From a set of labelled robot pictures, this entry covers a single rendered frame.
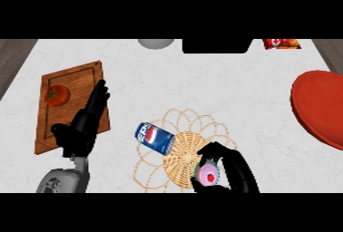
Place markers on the red bowl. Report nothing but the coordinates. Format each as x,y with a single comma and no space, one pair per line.
320,106

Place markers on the brown wooden cutting board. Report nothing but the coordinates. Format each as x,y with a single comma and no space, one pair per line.
67,105

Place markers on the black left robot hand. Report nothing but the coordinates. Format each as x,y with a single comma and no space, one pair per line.
83,127

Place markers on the grey round object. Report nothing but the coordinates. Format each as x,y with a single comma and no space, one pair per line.
156,43

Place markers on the pink frosted cupcake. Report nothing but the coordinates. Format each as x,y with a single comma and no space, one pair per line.
208,175

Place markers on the blue soda can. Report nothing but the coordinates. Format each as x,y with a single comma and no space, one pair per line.
154,138

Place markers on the black appliance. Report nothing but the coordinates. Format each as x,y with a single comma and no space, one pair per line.
218,46

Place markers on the red tomato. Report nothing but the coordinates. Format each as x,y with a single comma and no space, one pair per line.
57,95

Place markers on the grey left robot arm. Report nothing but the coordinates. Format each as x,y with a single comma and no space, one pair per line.
63,180

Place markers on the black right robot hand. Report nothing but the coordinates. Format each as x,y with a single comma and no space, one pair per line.
236,169

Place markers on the red snack bag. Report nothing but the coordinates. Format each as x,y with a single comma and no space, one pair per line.
281,43

